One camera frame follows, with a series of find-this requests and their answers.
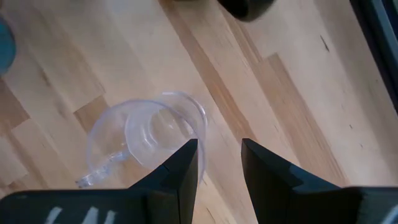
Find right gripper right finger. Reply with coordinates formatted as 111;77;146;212
241;138;398;224

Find teal cloth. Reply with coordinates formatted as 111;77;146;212
0;15;17;77

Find clear glass cup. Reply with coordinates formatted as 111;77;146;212
75;90;208;189

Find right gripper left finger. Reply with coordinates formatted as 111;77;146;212
0;138;199;224

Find dark green mug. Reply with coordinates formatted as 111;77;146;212
216;0;277;22

